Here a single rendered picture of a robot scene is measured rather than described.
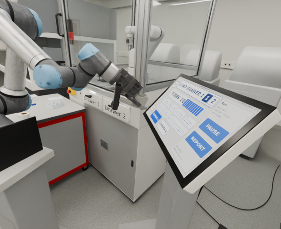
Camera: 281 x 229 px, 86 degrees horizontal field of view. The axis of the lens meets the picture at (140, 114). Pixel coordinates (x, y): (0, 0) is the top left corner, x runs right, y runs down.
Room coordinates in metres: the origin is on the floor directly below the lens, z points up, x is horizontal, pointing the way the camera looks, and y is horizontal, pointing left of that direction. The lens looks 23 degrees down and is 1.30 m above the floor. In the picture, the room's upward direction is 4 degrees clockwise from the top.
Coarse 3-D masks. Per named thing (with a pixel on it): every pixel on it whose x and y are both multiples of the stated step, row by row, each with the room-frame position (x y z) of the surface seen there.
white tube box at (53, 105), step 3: (51, 102) 1.30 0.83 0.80; (54, 102) 1.31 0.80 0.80; (60, 102) 1.32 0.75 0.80; (63, 102) 1.32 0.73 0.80; (48, 105) 1.23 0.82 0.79; (51, 105) 1.22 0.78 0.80; (54, 105) 1.24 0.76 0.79; (57, 105) 1.26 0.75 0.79; (60, 105) 1.29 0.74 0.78; (63, 105) 1.32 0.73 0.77; (48, 108) 1.24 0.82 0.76; (51, 108) 1.22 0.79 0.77; (54, 108) 1.23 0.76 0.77; (57, 108) 1.26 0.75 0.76
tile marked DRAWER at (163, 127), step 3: (162, 120) 0.62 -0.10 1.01; (159, 123) 0.61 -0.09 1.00; (162, 123) 0.60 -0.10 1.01; (165, 123) 0.58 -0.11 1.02; (159, 126) 0.59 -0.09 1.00; (162, 126) 0.58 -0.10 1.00; (165, 126) 0.57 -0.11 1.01; (168, 126) 0.55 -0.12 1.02; (159, 129) 0.58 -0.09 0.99; (162, 129) 0.56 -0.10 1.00; (165, 129) 0.55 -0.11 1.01; (168, 129) 0.54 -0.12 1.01; (162, 132) 0.55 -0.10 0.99; (165, 132) 0.54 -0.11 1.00; (162, 135) 0.53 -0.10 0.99
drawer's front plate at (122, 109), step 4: (104, 100) 1.13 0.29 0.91; (108, 100) 1.09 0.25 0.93; (104, 104) 1.13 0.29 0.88; (108, 104) 1.09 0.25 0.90; (120, 104) 1.03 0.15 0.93; (104, 108) 1.13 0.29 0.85; (120, 108) 1.01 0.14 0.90; (124, 108) 0.98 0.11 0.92; (128, 108) 0.96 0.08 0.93; (108, 112) 1.10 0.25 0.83; (112, 112) 1.07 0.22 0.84; (120, 112) 1.01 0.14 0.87; (124, 112) 0.98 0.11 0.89; (128, 112) 0.96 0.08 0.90; (116, 116) 1.04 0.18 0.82; (120, 116) 1.01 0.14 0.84; (128, 116) 0.96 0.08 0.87; (124, 120) 0.98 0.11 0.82; (128, 120) 0.96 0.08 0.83
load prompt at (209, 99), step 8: (184, 80) 0.76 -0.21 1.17; (184, 88) 0.70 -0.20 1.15; (192, 88) 0.65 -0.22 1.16; (200, 88) 0.61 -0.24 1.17; (192, 96) 0.61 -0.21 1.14; (200, 96) 0.57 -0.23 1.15; (208, 96) 0.54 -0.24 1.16; (216, 96) 0.51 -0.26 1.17; (208, 104) 0.51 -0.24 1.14; (216, 104) 0.48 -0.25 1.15
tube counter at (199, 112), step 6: (186, 96) 0.64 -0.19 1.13; (180, 102) 0.63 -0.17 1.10; (186, 102) 0.60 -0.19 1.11; (192, 102) 0.57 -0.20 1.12; (186, 108) 0.57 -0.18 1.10; (192, 108) 0.54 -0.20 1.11; (198, 108) 0.52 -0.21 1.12; (204, 108) 0.50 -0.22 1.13; (192, 114) 0.52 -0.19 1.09; (198, 114) 0.50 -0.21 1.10; (204, 114) 0.48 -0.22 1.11
